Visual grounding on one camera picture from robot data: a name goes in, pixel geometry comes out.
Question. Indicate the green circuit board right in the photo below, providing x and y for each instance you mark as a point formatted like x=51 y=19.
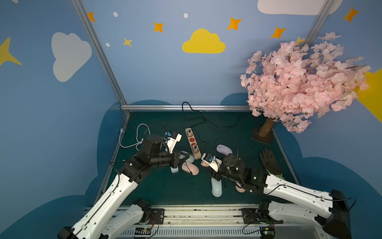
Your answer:
x=267 y=233

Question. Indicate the pink wireless mouse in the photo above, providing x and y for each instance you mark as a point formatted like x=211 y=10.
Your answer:
x=239 y=189
x=190 y=168

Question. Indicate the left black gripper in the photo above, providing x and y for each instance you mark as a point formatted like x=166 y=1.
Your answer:
x=175 y=160

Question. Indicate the light green wireless mouse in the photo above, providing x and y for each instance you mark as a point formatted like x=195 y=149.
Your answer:
x=187 y=157

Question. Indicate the green circuit board left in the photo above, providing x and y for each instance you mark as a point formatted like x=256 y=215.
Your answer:
x=140 y=232

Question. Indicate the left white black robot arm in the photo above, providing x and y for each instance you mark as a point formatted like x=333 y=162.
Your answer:
x=98 y=222

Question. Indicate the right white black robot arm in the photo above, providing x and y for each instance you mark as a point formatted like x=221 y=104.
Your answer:
x=329 y=211

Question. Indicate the white power strip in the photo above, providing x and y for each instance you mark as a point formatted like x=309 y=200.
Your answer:
x=174 y=169

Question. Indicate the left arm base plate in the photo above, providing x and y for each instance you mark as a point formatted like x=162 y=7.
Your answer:
x=154 y=214

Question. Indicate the beige wooden power strip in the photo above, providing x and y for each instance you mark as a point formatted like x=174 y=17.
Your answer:
x=193 y=143

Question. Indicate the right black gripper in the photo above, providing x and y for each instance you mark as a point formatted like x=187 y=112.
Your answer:
x=216 y=172

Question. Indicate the peach wireless mouse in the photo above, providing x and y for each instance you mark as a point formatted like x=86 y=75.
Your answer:
x=204 y=164

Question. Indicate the aluminium front rail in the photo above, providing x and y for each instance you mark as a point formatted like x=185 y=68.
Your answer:
x=223 y=221

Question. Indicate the purple wireless mouse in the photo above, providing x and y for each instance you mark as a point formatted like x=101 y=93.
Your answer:
x=224 y=150

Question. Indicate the black green work glove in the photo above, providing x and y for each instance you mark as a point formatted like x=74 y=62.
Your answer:
x=269 y=162

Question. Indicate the aluminium back frame bar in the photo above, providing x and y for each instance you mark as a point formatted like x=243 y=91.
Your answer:
x=185 y=107

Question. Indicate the pink cherry blossom tree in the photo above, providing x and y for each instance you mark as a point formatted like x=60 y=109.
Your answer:
x=294 y=83

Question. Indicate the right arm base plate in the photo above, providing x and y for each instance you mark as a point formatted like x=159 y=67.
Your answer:
x=252 y=216

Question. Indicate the pink wireless mouse front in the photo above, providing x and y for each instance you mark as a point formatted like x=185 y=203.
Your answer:
x=190 y=168

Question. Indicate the light blue wireless mouse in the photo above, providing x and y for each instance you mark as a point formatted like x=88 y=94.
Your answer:
x=216 y=187

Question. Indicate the green circuit board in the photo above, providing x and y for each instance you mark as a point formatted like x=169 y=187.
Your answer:
x=267 y=233
x=140 y=232

